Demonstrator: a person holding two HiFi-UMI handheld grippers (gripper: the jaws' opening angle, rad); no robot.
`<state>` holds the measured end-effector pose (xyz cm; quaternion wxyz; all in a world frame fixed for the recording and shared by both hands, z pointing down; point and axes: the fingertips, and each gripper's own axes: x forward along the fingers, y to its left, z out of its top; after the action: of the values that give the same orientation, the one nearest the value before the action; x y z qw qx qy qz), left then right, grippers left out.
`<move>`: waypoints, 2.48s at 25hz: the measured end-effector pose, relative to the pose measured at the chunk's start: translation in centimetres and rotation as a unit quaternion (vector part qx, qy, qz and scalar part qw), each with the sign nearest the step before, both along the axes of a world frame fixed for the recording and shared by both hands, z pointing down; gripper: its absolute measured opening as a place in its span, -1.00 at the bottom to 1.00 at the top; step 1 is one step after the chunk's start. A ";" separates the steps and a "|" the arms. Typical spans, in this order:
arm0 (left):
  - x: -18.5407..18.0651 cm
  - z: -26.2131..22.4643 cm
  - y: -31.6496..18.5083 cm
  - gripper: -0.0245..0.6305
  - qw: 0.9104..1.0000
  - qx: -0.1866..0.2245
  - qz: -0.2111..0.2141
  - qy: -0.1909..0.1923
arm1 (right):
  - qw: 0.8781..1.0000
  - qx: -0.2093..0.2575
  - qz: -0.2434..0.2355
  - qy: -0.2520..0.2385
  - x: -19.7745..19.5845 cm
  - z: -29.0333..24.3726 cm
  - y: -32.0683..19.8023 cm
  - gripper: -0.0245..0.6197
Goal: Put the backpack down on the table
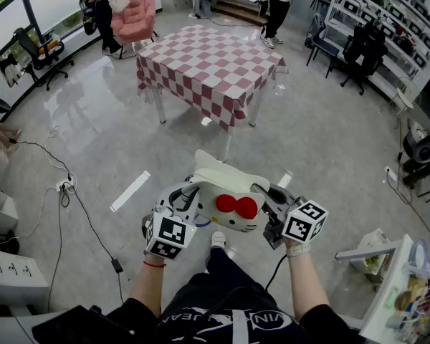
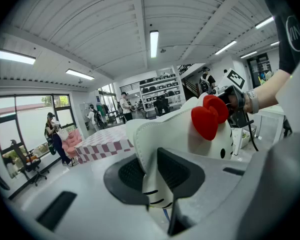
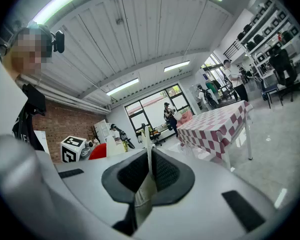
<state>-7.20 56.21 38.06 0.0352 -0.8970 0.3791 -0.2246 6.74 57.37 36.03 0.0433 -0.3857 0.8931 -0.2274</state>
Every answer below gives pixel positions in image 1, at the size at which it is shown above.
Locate white small bin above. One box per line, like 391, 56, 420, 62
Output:
334, 227, 403, 283

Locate white cluttered desk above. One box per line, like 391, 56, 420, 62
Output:
358, 232, 430, 344

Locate white socket box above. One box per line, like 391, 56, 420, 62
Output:
0, 247, 50, 306

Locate person's white shoe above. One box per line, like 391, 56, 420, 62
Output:
210, 231, 227, 249

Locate white floor power strip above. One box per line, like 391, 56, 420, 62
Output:
55, 173, 78, 194

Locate person's dark trouser leg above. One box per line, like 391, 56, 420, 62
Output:
204, 246, 270, 293

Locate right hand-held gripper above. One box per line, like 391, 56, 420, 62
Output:
251, 183, 329, 251

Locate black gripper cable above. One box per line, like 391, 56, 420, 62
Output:
264, 253, 288, 292

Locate black shoulder bag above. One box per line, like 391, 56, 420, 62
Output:
78, 0, 98, 37

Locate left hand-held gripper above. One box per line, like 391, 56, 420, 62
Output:
142, 181, 202, 262

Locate person's black printed shirt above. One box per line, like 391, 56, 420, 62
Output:
103, 272, 363, 344

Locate black office chair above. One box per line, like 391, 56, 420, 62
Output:
13, 27, 75, 92
339, 22, 388, 97

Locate white wristwatch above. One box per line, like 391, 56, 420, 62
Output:
285, 243, 312, 259

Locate white floor cable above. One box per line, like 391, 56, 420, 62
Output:
0, 123, 64, 245

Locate white round side table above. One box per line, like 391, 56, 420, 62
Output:
388, 76, 422, 122

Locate wooden steps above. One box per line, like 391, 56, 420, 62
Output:
210, 0, 270, 27

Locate white cat backpack red bow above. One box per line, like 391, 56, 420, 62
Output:
188, 148, 272, 234

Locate white tote bag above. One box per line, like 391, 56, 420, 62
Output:
105, 0, 131, 14

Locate white shelf rack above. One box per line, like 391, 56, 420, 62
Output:
323, 0, 430, 104

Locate pink armchair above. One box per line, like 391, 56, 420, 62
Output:
110, 0, 159, 60

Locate table with white legs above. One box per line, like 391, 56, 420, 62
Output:
135, 23, 290, 164

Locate dark blue chair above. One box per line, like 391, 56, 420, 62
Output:
305, 12, 342, 79

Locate person's left forearm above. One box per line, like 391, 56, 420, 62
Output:
128, 259, 166, 319

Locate red white checkered tablecloth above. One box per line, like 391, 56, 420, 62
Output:
135, 23, 290, 133

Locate person's right forearm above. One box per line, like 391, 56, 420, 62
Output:
285, 237, 331, 323

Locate black floor cable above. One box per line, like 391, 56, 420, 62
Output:
8, 138, 125, 313

